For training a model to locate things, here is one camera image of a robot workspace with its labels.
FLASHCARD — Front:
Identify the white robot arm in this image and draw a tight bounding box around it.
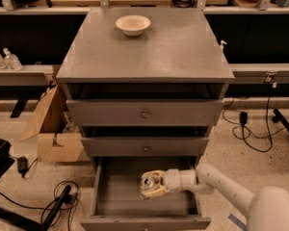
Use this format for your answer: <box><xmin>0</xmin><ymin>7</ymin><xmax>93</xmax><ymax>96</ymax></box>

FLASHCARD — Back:
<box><xmin>141</xmin><ymin>163</ymin><xmax>289</xmax><ymax>231</ymax></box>

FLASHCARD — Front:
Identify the black coiled cable left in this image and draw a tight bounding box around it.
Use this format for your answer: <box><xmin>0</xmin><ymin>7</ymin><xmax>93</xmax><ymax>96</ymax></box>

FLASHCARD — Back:
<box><xmin>0</xmin><ymin>180</ymin><xmax>82</xmax><ymax>231</ymax></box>

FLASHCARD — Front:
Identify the grey open bottom drawer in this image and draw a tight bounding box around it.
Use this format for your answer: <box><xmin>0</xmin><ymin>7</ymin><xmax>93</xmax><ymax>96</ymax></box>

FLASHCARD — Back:
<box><xmin>81</xmin><ymin>157</ymin><xmax>211</xmax><ymax>231</ymax></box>

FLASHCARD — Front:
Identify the black power adapter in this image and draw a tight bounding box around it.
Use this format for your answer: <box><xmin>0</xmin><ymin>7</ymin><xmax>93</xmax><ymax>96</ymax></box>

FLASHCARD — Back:
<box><xmin>17</xmin><ymin>157</ymin><xmax>28</xmax><ymax>177</ymax></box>
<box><xmin>239</xmin><ymin>112</ymin><xmax>248</xmax><ymax>125</ymax></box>

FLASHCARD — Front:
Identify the black stand leg left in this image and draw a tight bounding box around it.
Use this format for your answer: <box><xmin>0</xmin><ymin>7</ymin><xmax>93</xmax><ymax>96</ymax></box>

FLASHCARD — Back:
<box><xmin>0</xmin><ymin>185</ymin><xmax>73</xmax><ymax>231</ymax></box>

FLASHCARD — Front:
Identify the white pump bottle behind cabinet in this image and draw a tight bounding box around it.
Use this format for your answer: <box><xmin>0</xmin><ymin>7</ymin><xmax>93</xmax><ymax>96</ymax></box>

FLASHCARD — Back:
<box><xmin>220</xmin><ymin>40</ymin><xmax>227</xmax><ymax>53</ymax></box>

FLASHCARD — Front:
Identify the silver 7up can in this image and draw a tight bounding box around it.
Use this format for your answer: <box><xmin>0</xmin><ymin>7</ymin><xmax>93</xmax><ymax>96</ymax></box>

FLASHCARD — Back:
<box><xmin>142</xmin><ymin>178</ymin><xmax>156</xmax><ymax>191</ymax></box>

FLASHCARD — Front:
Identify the black stand leg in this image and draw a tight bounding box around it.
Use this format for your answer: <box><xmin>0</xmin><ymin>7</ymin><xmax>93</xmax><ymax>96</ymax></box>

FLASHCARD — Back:
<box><xmin>0</xmin><ymin>185</ymin><xmax>73</xmax><ymax>231</ymax></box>
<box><xmin>273</xmin><ymin>109</ymin><xmax>289</xmax><ymax>132</ymax></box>

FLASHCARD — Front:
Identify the black stand leg right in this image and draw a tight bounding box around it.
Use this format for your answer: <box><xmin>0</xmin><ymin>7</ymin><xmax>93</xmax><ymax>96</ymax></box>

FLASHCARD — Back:
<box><xmin>273</xmin><ymin>109</ymin><xmax>289</xmax><ymax>132</ymax></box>

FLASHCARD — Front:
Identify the grey wooden drawer cabinet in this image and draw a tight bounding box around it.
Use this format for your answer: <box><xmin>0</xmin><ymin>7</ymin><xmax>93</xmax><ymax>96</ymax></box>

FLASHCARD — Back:
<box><xmin>56</xmin><ymin>7</ymin><xmax>236</xmax><ymax>231</ymax></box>

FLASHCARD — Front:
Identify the grey middle drawer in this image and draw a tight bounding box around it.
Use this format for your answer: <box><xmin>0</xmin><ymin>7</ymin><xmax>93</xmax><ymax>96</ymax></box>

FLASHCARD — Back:
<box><xmin>82</xmin><ymin>137</ymin><xmax>208</xmax><ymax>157</ymax></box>

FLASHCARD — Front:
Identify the black cable on floor right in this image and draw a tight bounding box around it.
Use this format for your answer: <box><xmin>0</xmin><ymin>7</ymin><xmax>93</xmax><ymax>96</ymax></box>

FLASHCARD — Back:
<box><xmin>222</xmin><ymin>87</ymin><xmax>289</xmax><ymax>153</ymax></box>

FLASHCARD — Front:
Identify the clear sanitizer bottle right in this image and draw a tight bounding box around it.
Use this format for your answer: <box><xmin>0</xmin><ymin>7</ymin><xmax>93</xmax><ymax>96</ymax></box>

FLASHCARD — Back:
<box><xmin>3</xmin><ymin>48</ymin><xmax>22</xmax><ymax>70</ymax></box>

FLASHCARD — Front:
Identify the black power adapter left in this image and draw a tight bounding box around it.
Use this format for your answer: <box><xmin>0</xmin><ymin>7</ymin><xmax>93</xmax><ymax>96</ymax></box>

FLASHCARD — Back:
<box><xmin>17</xmin><ymin>157</ymin><xmax>28</xmax><ymax>177</ymax></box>

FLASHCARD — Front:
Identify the white ceramic bowl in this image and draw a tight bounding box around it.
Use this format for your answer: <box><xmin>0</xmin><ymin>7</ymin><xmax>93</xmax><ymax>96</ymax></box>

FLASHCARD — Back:
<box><xmin>116</xmin><ymin>14</ymin><xmax>151</xmax><ymax>37</ymax></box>

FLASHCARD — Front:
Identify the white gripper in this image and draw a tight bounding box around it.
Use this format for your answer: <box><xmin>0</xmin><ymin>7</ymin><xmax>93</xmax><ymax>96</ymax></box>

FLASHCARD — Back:
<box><xmin>141</xmin><ymin>169</ymin><xmax>182</xmax><ymax>198</ymax></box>

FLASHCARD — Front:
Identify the black power adapter right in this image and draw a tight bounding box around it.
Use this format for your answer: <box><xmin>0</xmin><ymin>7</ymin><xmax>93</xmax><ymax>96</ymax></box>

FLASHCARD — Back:
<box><xmin>239</xmin><ymin>112</ymin><xmax>248</xmax><ymax>125</ymax></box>

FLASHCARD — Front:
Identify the grey top drawer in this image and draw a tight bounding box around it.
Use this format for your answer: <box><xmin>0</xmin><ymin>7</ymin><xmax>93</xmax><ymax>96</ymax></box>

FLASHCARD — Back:
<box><xmin>66</xmin><ymin>99</ymin><xmax>223</xmax><ymax>126</ymax></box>

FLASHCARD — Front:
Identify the brown cardboard box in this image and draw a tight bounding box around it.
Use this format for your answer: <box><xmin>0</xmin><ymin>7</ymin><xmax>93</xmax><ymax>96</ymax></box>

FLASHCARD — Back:
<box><xmin>20</xmin><ymin>86</ymin><xmax>89</xmax><ymax>163</ymax></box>

